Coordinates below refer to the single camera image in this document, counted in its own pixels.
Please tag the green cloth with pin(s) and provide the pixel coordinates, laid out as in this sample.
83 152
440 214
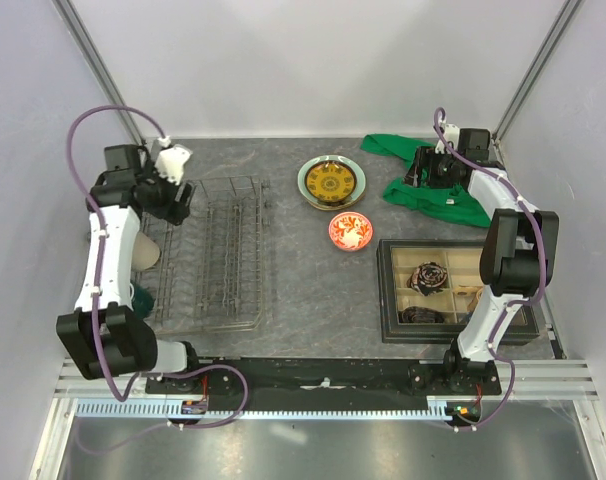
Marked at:
452 205

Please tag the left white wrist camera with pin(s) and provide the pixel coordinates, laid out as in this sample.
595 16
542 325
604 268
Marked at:
171 160

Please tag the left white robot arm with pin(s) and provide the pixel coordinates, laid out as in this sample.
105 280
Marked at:
103 335

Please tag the dark green cup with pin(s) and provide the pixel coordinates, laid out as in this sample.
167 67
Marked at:
142 301

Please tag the blue slotted cable duct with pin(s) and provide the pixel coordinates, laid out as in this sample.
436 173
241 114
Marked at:
175 410

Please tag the yellow patterned plate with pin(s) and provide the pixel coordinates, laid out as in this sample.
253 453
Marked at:
330 182

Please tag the aluminium frame rail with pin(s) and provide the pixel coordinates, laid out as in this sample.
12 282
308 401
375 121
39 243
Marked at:
533 380

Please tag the black compartment box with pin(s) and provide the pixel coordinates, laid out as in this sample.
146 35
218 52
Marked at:
397 260

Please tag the grey wire dish rack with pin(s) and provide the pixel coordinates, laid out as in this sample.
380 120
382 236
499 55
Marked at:
210 276

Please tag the dark floral rolled tie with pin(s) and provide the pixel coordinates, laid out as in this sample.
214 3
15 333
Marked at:
428 278

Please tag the navy dotted rolled tie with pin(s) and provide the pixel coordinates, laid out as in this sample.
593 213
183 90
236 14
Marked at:
465 319

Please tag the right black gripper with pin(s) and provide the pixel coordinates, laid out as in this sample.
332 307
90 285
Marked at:
425 156

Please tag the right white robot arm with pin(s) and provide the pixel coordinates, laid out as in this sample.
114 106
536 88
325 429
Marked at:
517 260

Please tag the beige cup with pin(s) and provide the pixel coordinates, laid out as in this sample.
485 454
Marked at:
146 253

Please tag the dark brown rolled tie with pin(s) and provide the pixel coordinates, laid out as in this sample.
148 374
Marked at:
420 315

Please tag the tan rolled belt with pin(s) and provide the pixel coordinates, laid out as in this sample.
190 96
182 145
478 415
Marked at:
473 292

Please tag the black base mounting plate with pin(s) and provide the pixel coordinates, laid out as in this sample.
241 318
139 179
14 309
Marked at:
324 383

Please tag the white red patterned bowl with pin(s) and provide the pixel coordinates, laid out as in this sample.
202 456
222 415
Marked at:
350 231

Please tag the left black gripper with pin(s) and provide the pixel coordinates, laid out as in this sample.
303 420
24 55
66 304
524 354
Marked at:
173 212

